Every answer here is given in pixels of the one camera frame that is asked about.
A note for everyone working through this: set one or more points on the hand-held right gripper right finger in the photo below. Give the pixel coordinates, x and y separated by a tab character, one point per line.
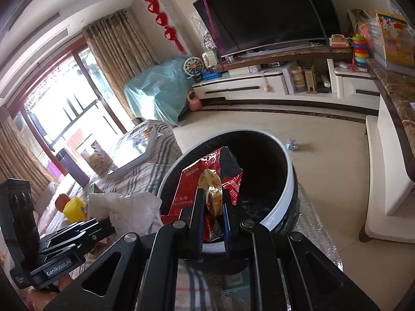
227	233

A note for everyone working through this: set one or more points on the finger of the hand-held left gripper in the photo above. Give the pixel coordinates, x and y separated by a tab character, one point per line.
84	228
68	247

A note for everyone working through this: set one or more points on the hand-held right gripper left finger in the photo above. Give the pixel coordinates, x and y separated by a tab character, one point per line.
197	233

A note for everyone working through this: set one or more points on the yellow sponge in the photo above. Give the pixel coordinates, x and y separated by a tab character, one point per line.
74	208

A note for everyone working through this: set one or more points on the white tissue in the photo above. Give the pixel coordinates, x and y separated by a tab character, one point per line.
129	207

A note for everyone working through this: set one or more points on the red snack packet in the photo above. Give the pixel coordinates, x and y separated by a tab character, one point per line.
188	181

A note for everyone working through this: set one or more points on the black white-rimmed trash bin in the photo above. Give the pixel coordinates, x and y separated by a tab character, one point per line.
259	155

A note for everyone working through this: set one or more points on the striped sofa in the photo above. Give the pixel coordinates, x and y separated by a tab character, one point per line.
45	197

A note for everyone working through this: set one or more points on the red apple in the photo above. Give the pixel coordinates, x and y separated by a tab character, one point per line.
61	201

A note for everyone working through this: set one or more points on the purple bottle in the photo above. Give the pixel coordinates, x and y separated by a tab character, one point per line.
73	168

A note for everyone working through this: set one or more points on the beige patterned curtain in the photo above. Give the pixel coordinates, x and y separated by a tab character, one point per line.
16	155
120	58

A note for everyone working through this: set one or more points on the clear snack jar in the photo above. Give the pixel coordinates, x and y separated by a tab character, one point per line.
97	160

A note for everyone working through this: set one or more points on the silver foil sheet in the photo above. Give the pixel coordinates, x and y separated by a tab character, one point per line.
317	226

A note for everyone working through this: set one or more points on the thick colourful book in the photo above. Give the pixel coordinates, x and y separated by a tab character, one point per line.
136	149

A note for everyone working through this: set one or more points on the crumpled foil wrapper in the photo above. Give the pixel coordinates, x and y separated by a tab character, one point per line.
292	144

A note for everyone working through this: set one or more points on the pink kettlebell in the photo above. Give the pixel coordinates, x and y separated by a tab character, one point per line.
194	103

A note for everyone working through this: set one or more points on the red-framed glass door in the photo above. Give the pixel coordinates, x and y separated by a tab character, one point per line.
107	98

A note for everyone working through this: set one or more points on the white television cabinet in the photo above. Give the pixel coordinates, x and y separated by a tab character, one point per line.
233	87

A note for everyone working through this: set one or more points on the teal dust cover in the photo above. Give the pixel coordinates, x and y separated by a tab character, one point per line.
155	90

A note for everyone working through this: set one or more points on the pink hanging toy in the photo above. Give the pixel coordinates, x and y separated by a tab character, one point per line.
266	86

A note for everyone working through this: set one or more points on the blue toy box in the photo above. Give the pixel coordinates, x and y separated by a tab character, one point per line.
210	74

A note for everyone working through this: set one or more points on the ferris wheel toy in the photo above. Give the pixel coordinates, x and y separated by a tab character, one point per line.
193	66

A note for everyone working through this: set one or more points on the bamboo steamer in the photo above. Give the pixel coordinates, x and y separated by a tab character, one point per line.
297	79

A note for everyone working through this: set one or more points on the green toy phone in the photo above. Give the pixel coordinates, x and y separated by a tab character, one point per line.
209	58

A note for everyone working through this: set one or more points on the red hanging ornament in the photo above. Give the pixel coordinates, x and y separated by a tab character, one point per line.
161	17

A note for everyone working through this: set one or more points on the toy cash register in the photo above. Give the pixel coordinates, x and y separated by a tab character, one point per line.
338	41

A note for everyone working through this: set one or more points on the black television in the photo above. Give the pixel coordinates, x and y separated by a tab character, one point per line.
266	9

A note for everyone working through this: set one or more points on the colourful picture box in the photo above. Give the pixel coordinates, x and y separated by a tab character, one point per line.
392	39

